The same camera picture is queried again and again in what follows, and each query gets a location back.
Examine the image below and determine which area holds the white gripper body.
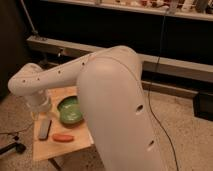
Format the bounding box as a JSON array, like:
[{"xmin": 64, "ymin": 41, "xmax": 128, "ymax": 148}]
[{"xmin": 26, "ymin": 96, "xmax": 52, "ymax": 118}]

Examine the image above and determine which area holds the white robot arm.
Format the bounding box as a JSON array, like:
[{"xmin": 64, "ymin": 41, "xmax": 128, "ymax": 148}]
[{"xmin": 8, "ymin": 46, "xmax": 167, "ymax": 171}]

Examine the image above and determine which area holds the green bowl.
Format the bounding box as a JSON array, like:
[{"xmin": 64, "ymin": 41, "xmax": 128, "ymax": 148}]
[{"xmin": 57, "ymin": 96, "xmax": 83, "ymax": 125}]

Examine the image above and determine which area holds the orange carrot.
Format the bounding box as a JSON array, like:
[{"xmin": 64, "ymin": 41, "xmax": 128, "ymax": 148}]
[{"xmin": 52, "ymin": 134, "xmax": 74, "ymax": 142}]

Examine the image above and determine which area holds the wooden table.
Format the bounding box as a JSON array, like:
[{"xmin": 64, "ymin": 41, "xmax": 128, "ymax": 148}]
[{"xmin": 33, "ymin": 87, "xmax": 94, "ymax": 161}]

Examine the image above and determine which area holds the black stand base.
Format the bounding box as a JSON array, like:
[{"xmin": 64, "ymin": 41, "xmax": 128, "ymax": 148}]
[{"xmin": 0, "ymin": 135, "xmax": 26, "ymax": 155}]

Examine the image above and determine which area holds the metal pole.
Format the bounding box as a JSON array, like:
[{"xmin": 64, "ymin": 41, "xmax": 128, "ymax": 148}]
[{"xmin": 20, "ymin": 0, "xmax": 39, "ymax": 36}]

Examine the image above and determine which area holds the long wooden beam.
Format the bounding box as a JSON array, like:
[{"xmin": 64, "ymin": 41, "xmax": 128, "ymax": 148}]
[{"xmin": 27, "ymin": 36, "xmax": 213, "ymax": 83}]

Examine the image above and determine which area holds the black box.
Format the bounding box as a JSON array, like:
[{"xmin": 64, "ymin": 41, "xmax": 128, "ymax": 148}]
[{"xmin": 193, "ymin": 93, "xmax": 213, "ymax": 121}]

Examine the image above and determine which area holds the shelf with items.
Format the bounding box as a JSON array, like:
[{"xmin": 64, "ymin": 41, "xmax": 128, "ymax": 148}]
[{"xmin": 45, "ymin": 0, "xmax": 213, "ymax": 22}]

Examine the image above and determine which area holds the black cable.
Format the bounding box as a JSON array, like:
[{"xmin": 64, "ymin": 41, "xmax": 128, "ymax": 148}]
[{"xmin": 146, "ymin": 8, "xmax": 181, "ymax": 171}]

